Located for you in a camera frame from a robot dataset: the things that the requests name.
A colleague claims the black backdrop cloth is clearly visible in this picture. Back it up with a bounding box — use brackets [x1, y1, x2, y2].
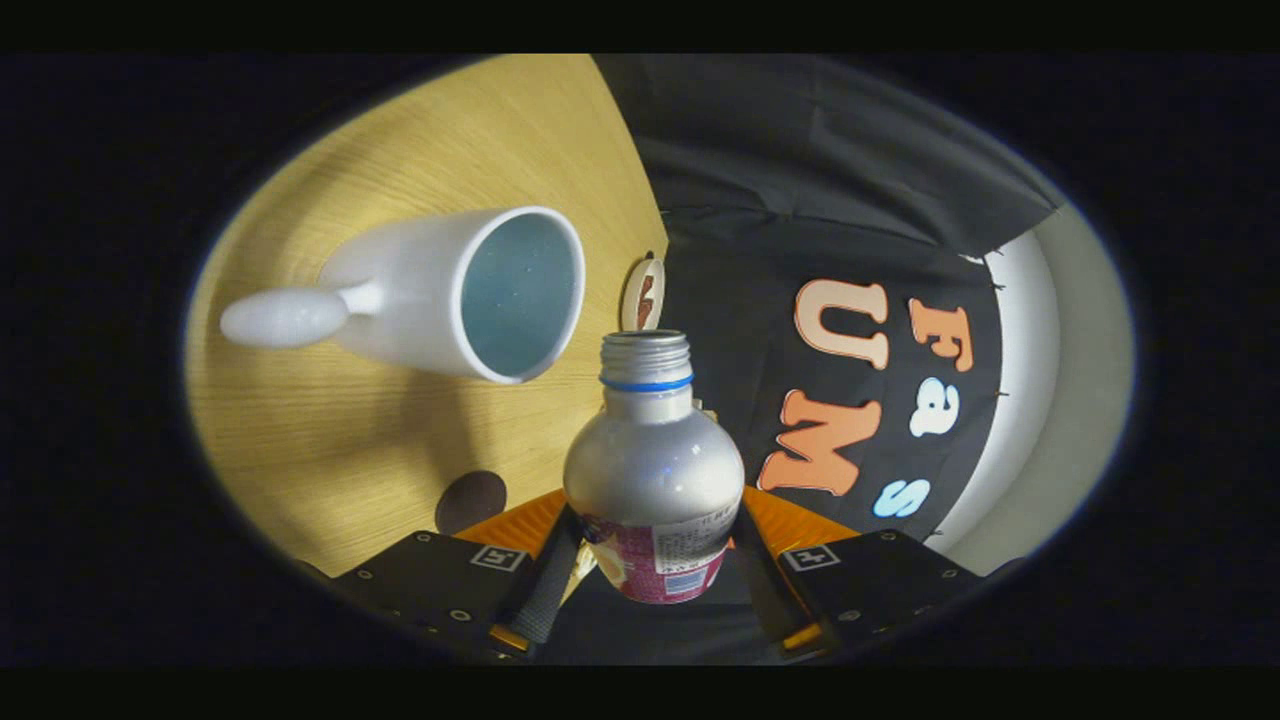
[560, 55, 1066, 666]

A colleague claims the white cup with blue inside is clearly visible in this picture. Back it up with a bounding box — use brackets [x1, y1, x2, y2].
[220, 206, 587, 386]

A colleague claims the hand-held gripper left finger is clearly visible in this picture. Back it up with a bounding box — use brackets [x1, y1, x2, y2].
[330, 488, 586, 661]

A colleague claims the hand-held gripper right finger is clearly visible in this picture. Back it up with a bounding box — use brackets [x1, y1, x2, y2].
[735, 487, 986, 656]

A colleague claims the silver bottle with red label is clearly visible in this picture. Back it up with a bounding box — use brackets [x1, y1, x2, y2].
[562, 330, 747, 605]

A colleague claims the small white plate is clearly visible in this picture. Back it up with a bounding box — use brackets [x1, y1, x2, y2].
[620, 253, 667, 333]

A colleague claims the wooden table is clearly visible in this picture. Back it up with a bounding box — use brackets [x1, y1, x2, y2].
[185, 55, 669, 579]

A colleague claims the dark brown round coaster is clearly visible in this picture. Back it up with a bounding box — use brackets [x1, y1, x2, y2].
[435, 470, 508, 536]

